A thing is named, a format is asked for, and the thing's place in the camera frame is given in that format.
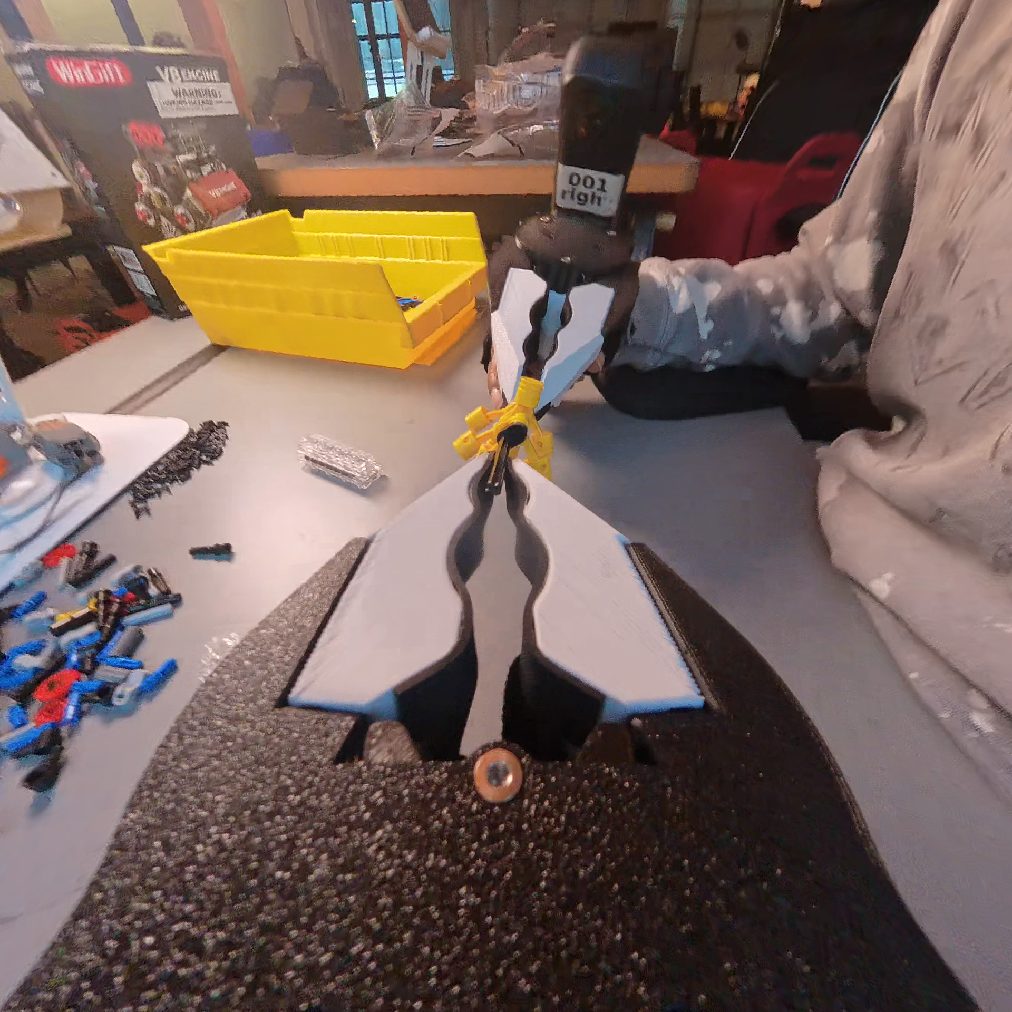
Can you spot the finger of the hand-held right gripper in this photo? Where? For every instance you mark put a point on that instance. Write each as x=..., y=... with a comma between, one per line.
x=514, y=316
x=585, y=324

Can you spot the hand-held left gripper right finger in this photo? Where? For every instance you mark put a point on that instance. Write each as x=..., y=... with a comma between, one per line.
x=609, y=624

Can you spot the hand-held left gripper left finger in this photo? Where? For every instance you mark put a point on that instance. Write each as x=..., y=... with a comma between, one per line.
x=379, y=624

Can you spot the grey desk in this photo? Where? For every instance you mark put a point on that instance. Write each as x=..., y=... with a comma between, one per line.
x=711, y=514

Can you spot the person's right hand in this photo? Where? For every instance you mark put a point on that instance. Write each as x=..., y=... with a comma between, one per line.
x=495, y=371

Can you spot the group of blue pins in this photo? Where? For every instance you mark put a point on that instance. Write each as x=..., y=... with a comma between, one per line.
x=411, y=302

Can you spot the pile of clear plastic bags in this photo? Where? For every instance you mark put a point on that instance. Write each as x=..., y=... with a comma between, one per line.
x=490, y=103

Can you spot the wooden table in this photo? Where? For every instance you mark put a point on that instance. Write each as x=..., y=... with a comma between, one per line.
x=435, y=178

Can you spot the clear cylinder block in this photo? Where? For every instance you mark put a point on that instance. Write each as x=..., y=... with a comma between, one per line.
x=217, y=652
x=340, y=462

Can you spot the red plastic object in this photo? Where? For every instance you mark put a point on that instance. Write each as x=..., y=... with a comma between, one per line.
x=751, y=205

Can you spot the black connector pin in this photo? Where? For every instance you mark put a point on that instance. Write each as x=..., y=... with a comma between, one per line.
x=212, y=549

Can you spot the yellow plastic bin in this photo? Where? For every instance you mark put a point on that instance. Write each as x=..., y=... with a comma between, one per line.
x=277, y=308

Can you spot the pile of black pins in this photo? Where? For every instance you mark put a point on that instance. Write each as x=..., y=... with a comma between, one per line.
x=182, y=462

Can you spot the pile of mixed small bricks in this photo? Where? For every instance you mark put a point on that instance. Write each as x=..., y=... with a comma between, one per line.
x=79, y=656

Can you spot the white book stand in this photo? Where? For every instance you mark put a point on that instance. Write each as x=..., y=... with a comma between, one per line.
x=134, y=443

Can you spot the person's grey sweatshirt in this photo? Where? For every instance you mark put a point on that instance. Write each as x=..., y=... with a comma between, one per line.
x=933, y=316

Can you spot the grey toy motor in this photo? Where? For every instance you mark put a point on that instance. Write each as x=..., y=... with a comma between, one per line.
x=67, y=447

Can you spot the black toy engine box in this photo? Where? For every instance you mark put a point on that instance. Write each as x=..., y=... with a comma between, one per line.
x=95, y=158

